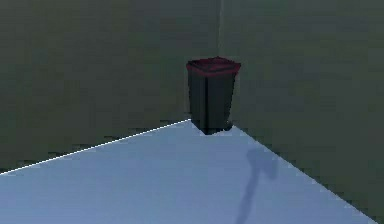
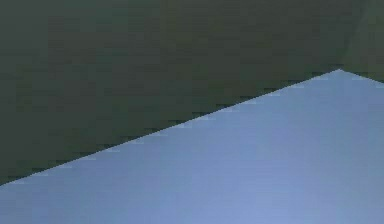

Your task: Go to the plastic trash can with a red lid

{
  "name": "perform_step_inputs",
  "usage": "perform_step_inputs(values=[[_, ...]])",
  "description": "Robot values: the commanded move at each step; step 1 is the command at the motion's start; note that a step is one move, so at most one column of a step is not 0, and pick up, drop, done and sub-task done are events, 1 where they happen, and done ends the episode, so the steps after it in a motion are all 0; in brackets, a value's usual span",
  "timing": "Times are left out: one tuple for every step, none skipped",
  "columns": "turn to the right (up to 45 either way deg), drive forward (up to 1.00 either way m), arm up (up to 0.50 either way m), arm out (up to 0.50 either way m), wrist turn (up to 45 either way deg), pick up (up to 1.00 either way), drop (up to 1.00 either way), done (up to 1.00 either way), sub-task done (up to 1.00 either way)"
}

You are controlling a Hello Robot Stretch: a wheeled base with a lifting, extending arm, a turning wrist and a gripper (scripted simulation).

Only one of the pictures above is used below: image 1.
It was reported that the black trash can red lid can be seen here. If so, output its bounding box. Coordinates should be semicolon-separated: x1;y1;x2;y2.
185;55;242;136

